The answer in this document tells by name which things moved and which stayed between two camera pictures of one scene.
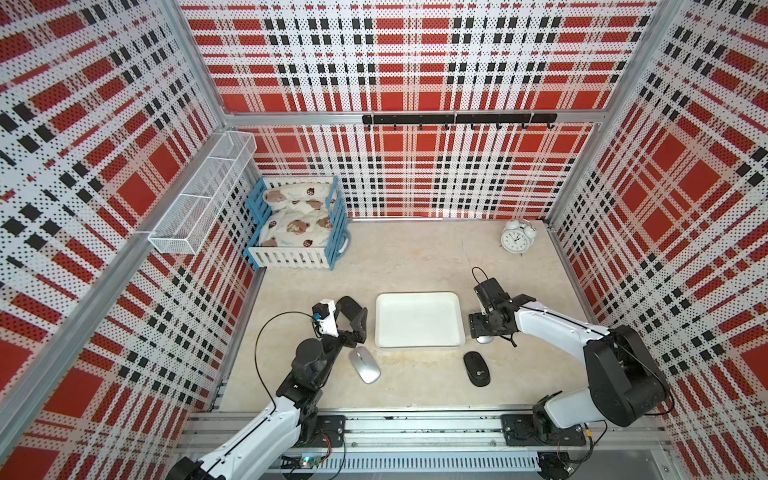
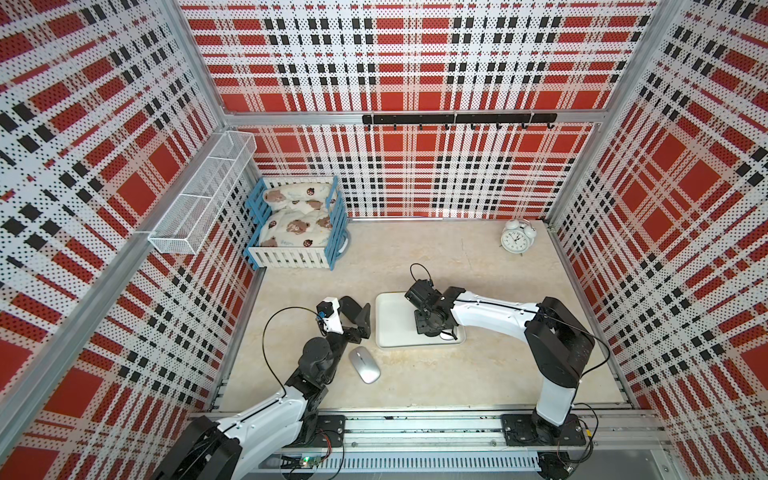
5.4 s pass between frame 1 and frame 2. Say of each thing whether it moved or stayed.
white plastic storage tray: stayed
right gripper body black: moved
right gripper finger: moved
